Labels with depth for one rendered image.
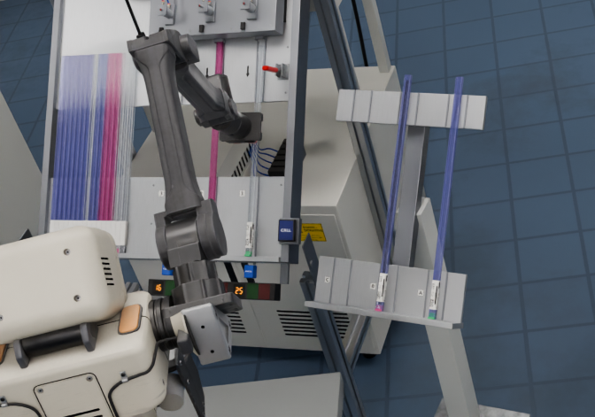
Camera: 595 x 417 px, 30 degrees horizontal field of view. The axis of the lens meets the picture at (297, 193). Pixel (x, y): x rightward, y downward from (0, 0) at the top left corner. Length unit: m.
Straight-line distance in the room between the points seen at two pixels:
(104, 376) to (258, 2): 1.18
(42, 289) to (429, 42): 3.11
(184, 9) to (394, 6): 2.31
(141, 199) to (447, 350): 0.83
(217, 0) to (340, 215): 0.64
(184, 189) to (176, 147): 0.08
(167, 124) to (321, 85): 1.48
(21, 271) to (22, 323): 0.08
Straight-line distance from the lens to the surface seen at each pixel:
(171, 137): 1.89
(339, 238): 2.92
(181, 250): 1.82
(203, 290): 1.78
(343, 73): 2.83
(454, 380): 2.80
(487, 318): 3.33
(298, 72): 2.63
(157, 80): 1.93
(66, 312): 1.73
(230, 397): 2.49
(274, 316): 3.22
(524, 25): 4.62
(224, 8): 2.69
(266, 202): 2.61
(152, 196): 2.75
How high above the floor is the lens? 2.35
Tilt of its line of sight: 36 degrees down
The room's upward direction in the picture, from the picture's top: 18 degrees counter-clockwise
